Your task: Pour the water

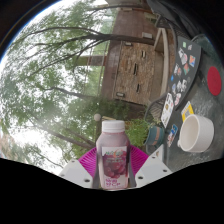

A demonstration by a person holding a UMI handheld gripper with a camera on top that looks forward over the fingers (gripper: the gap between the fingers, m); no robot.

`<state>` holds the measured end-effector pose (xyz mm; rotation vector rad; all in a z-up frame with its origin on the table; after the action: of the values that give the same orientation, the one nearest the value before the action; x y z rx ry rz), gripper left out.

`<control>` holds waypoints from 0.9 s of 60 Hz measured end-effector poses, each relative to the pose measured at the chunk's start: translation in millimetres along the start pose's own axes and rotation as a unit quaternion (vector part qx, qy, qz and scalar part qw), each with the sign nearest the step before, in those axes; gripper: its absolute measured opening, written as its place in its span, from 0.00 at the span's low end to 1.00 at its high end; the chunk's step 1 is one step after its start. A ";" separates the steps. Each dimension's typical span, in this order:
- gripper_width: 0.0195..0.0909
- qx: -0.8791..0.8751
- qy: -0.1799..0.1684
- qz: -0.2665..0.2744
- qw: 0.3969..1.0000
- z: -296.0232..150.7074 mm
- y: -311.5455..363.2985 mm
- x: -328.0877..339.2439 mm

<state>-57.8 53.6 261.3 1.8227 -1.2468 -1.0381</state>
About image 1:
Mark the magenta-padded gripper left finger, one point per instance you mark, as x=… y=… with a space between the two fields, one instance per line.
x=73 y=171

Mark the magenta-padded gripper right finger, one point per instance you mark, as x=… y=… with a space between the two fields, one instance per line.
x=155 y=170

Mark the purple drink bottle white cap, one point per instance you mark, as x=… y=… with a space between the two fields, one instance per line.
x=113 y=156

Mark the green plant in blue pot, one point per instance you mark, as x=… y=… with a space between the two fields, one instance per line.
x=154 y=135

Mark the leaning grey-trunked tree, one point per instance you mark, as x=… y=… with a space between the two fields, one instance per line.
x=66 y=136

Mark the blue card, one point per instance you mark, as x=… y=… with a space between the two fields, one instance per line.
x=172 y=135

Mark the white mug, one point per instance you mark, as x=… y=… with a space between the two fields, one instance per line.
x=196 y=133

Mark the white printed booklet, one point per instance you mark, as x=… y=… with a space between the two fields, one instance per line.
x=167 y=110

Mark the yellow card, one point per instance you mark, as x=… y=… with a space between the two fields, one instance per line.
x=187 y=111

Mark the black laptop with stickers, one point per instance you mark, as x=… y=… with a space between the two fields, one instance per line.
x=191 y=71

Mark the flat round red coaster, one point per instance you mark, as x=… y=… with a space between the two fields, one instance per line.
x=214 y=81

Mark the large dark-trunked tree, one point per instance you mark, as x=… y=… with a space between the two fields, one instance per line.
x=126 y=38

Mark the brown lamp post white globe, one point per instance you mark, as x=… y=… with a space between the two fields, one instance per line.
x=97 y=117

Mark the black wall lamp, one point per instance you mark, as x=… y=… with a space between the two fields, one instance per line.
x=120 y=94
x=128 y=43

